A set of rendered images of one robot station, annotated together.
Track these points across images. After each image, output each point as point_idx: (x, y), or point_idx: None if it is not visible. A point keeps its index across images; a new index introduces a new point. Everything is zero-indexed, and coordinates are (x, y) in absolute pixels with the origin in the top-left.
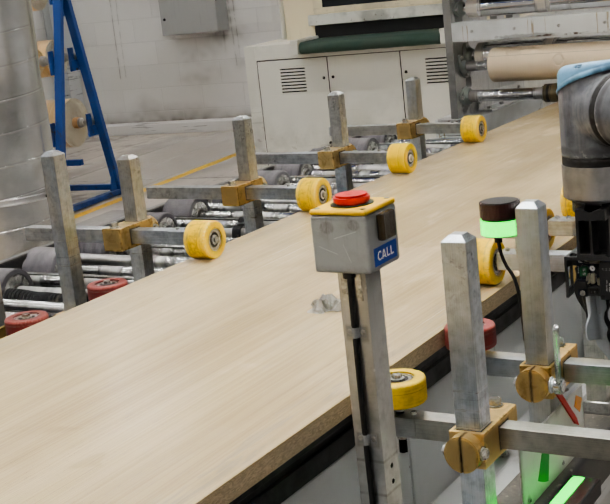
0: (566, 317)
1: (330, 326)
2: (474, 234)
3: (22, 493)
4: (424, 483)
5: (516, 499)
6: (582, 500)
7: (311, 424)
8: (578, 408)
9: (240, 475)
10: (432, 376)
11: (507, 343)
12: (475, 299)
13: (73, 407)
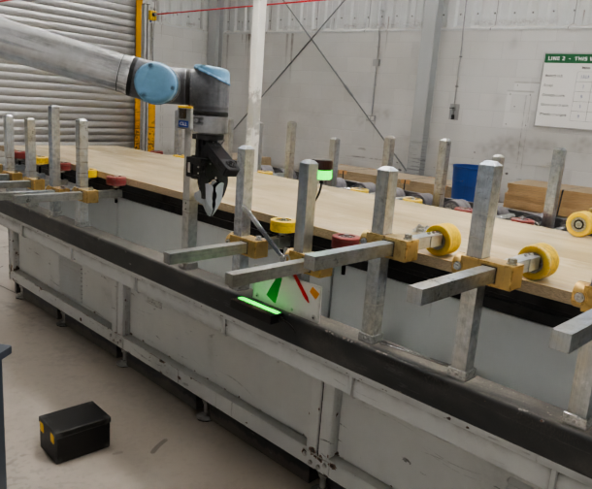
0: (570, 364)
1: None
2: None
3: None
4: (338, 310)
5: None
6: (251, 308)
7: (256, 211)
8: (313, 296)
9: (224, 204)
10: (359, 264)
11: (451, 308)
12: (240, 176)
13: (323, 202)
